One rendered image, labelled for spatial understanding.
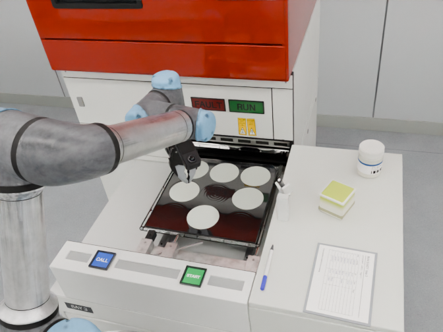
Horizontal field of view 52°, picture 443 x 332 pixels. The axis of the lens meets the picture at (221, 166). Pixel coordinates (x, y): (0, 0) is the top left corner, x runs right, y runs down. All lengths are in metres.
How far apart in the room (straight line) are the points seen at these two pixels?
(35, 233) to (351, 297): 0.70
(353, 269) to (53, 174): 0.74
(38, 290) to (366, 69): 2.49
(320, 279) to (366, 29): 2.03
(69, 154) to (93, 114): 1.00
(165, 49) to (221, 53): 0.17
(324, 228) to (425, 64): 1.94
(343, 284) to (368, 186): 0.36
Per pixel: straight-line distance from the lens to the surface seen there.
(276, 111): 1.48
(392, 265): 1.21
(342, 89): 3.14
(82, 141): 0.79
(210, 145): 1.62
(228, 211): 1.41
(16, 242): 0.93
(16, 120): 0.84
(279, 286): 1.15
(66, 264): 1.33
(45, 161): 0.78
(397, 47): 2.99
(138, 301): 1.29
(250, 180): 1.51
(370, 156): 1.37
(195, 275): 1.19
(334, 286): 1.15
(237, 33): 1.32
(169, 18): 1.37
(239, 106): 1.50
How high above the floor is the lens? 1.90
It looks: 39 degrees down
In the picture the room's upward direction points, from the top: 8 degrees counter-clockwise
